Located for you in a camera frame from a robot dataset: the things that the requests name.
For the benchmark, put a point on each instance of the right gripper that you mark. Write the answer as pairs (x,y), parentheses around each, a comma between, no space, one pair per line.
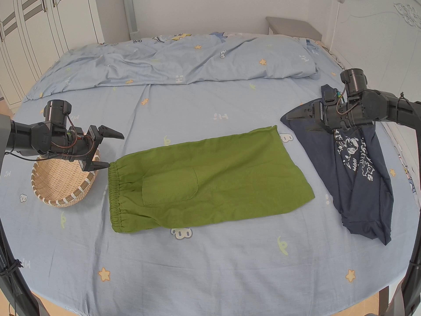
(332,117)

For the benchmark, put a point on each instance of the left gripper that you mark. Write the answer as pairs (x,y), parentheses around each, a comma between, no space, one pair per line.
(87,150)

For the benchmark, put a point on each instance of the green shorts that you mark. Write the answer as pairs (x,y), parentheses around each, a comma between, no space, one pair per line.
(213,176)

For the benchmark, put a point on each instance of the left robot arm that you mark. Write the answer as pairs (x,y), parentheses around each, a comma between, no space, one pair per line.
(33,137)

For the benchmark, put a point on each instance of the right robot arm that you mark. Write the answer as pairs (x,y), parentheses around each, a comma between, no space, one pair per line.
(378,107)

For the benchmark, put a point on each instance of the round woven basket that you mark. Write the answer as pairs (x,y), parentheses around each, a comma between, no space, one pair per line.
(56,186)

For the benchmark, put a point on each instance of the bed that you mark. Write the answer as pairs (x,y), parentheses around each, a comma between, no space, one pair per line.
(210,268)

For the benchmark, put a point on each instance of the dark blue printed T-shirt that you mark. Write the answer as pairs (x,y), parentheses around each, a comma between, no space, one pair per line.
(355,193)

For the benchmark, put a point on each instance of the grey bedside table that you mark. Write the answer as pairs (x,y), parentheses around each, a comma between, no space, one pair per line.
(291,28)

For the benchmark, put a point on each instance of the pale blue quilt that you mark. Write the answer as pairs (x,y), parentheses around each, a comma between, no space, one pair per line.
(197,64)

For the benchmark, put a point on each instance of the white wardrobe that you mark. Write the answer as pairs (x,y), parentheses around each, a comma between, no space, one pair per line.
(39,28)

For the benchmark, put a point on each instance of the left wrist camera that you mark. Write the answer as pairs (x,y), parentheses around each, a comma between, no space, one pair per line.
(79,132)

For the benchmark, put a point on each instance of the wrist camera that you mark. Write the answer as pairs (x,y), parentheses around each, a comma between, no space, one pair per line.
(79,132)
(330,95)

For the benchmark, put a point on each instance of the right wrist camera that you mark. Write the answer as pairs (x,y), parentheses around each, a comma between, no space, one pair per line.
(330,95)

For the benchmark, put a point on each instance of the grey wall post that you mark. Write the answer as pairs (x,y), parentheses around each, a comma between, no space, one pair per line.
(129,5)

